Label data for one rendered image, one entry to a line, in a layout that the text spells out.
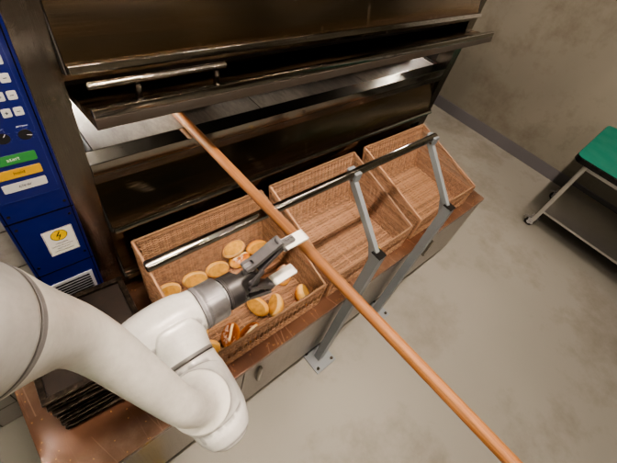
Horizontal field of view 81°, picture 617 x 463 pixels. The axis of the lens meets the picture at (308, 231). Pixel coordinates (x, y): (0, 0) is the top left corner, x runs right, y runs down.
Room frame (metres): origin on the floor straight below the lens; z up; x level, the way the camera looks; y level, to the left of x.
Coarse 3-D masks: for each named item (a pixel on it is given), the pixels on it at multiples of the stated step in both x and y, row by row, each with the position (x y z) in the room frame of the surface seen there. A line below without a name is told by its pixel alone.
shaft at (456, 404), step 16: (192, 128) 0.90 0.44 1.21; (208, 144) 0.85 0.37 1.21; (224, 160) 0.81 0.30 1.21; (240, 176) 0.76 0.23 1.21; (256, 192) 0.72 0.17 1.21; (272, 208) 0.68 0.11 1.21; (288, 224) 0.65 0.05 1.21; (320, 256) 0.58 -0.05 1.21; (336, 272) 0.55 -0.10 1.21; (352, 288) 0.51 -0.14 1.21; (352, 304) 0.49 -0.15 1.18; (368, 304) 0.49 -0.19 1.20; (368, 320) 0.45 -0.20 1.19; (384, 320) 0.46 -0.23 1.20; (384, 336) 0.43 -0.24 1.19; (400, 336) 0.43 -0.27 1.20; (400, 352) 0.40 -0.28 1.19; (416, 368) 0.37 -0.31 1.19; (432, 384) 0.35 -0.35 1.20; (448, 400) 0.33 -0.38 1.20; (464, 416) 0.31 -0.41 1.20; (480, 432) 0.28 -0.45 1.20; (496, 448) 0.26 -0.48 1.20
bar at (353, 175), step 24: (408, 144) 1.27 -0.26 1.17; (432, 144) 1.37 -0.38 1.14; (360, 168) 1.02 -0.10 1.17; (432, 168) 1.35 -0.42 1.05; (312, 192) 0.84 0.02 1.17; (360, 192) 0.98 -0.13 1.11; (264, 216) 0.68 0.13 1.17; (360, 216) 0.95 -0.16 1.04; (192, 240) 0.53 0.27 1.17; (216, 240) 0.56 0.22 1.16; (144, 264) 0.42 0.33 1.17; (408, 264) 1.25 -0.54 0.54; (360, 288) 0.86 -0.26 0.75; (384, 312) 1.28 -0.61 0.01; (312, 360) 0.85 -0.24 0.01
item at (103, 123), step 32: (416, 32) 1.82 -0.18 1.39; (448, 32) 1.93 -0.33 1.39; (480, 32) 2.06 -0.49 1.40; (256, 64) 1.06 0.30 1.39; (288, 64) 1.11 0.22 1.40; (384, 64) 1.35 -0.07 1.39; (96, 96) 0.66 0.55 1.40; (128, 96) 0.69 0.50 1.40; (224, 96) 0.82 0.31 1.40; (96, 128) 0.57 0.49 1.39
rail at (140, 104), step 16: (400, 48) 1.45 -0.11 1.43; (416, 48) 1.50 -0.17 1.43; (432, 48) 1.60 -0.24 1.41; (320, 64) 1.10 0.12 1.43; (336, 64) 1.15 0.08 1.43; (352, 64) 1.21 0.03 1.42; (240, 80) 0.87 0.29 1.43; (256, 80) 0.90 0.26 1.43; (272, 80) 0.94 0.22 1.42; (160, 96) 0.69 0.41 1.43; (176, 96) 0.72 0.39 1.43; (192, 96) 0.75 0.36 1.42; (96, 112) 0.58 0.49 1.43; (112, 112) 0.60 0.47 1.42
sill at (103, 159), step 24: (408, 72) 1.91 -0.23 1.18; (432, 72) 2.01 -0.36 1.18; (312, 96) 1.37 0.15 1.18; (336, 96) 1.44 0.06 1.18; (360, 96) 1.55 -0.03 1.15; (216, 120) 1.02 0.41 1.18; (240, 120) 1.06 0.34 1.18; (264, 120) 1.13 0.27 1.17; (120, 144) 0.76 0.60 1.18; (144, 144) 0.80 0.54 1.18; (168, 144) 0.83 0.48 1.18; (192, 144) 0.89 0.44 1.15; (96, 168) 0.66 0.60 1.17; (120, 168) 0.71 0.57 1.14
